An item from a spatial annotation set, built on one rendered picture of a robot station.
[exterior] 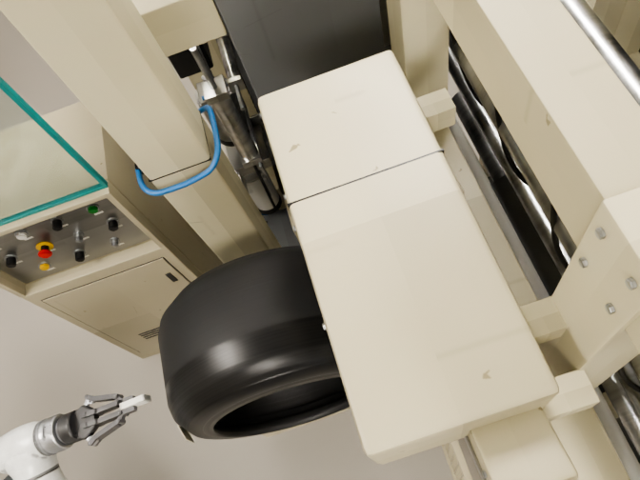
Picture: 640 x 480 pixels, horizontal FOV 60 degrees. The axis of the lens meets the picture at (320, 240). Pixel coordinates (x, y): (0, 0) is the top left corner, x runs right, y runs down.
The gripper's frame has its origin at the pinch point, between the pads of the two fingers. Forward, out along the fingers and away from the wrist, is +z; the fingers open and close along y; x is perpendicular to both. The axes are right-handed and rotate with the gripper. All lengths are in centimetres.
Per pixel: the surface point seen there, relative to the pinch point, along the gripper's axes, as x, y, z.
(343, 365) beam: -47, -23, 63
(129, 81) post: -61, 28, 46
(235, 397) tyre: -13.6, -11.8, 32.0
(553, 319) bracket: -38, -25, 90
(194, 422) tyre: -7.1, -11.7, 18.6
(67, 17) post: -74, 28, 46
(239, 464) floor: 120, -1, -33
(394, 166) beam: -45, 4, 79
